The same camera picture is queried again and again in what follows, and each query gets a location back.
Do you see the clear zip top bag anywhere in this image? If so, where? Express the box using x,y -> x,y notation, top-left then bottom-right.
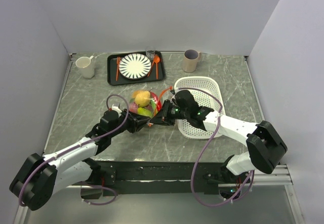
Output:
128,86 -> 173,118

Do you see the clear glass cup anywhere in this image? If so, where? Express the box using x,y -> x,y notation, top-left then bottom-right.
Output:
145,46 -> 155,61

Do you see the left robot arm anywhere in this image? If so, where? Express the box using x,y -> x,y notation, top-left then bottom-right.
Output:
9,109 -> 150,210

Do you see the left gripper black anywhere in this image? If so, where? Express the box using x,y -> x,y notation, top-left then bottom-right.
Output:
109,108 -> 150,138

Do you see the black tray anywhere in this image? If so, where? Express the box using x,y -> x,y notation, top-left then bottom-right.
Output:
107,51 -> 166,86

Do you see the red chili pepper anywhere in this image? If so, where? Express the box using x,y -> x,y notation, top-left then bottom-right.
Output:
150,92 -> 162,111

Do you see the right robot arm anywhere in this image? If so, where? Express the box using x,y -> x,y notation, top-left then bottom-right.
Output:
151,90 -> 288,182

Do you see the white cup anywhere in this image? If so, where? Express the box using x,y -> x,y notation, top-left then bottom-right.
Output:
75,56 -> 95,79

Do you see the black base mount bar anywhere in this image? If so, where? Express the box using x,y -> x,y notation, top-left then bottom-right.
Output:
83,158 -> 248,195

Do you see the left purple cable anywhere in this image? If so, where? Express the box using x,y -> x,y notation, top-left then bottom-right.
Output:
18,94 -> 130,207

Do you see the green pear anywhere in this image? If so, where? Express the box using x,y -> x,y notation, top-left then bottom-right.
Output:
137,107 -> 152,117

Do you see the beige mug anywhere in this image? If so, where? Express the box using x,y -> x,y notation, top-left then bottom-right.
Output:
182,49 -> 201,73

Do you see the yellow lemon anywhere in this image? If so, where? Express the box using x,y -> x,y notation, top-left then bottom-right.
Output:
134,91 -> 151,107

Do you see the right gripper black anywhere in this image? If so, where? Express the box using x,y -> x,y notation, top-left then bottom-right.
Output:
150,99 -> 190,126

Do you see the striped white plate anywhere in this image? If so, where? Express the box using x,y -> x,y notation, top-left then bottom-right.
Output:
118,53 -> 151,80

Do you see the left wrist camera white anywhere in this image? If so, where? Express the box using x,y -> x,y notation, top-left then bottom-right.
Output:
109,104 -> 122,114

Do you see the white plastic basket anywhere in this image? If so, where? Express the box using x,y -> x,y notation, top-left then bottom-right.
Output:
174,76 -> 226,140

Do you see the orange spoon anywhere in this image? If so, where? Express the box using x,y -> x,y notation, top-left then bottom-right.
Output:
147,55 -> 160,79

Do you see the purple onion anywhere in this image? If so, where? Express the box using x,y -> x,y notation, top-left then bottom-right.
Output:
129,102 -> 138,114

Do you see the orange fork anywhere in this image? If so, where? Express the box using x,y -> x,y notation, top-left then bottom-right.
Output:
115,57 -> 121,82

